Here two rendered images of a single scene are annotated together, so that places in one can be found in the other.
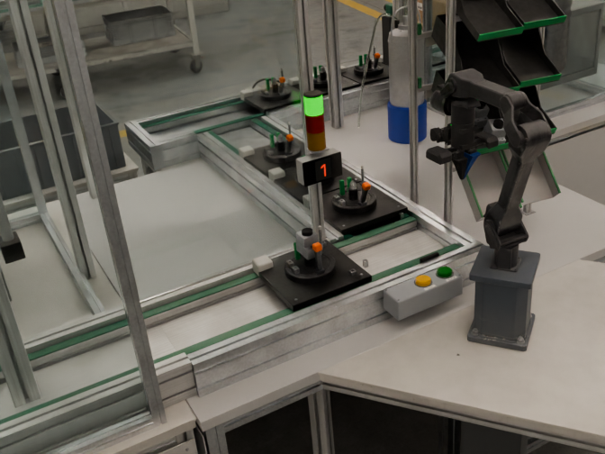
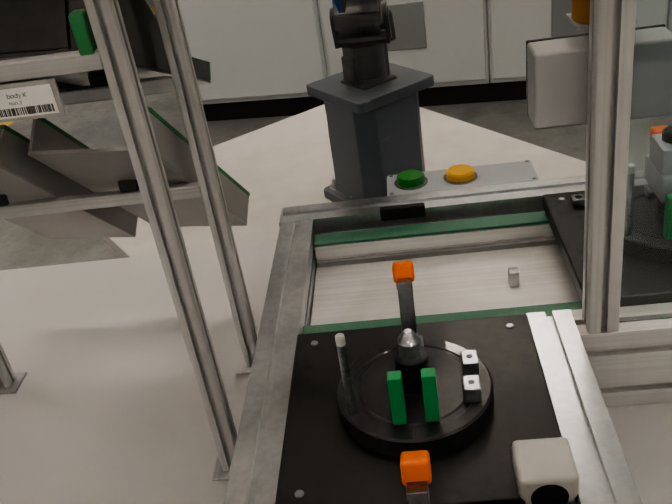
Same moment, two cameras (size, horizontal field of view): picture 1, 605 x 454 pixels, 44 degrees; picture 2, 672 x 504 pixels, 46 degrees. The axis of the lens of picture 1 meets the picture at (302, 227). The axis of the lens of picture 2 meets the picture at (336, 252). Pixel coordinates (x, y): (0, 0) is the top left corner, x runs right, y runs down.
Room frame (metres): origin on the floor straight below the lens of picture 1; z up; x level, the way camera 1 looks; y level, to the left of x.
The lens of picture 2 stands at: (2.58, 0.09, 1.46)
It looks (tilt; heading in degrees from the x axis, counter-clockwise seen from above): 30 degrees down; 213
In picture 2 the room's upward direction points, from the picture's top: 9 degrees counter-clockwise
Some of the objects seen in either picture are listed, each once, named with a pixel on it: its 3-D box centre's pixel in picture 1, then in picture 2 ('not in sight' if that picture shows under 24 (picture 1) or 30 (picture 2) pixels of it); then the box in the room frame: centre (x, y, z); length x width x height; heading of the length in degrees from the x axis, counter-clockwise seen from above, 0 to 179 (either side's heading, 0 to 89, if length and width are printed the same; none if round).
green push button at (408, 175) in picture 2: (444, 273); (411, 181); (1.67, -0.36, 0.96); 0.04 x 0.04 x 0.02
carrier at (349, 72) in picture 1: (368, 62); not in sight; (3.41, -0.37, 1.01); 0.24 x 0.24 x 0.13; 26
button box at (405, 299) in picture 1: (423, 291); (461, 195); (1.64, -0.30, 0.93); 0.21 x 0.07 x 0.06; 116
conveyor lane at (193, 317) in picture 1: (308, 284); (668, 285); (1.76, 0.00, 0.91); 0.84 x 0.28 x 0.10; 116
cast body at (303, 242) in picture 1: (306, 240); not in sight; (1.74, -0.01, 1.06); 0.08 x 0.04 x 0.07; 26
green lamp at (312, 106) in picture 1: (313, 104); not in sight; (1.89, -0.06, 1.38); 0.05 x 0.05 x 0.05
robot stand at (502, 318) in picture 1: (503, 297); (375, 139); (1.54, -0.48, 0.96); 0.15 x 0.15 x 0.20; 64
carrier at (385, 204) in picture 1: (353, 191); (411, 366); (2.10, -0.17, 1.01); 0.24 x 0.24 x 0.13; 26
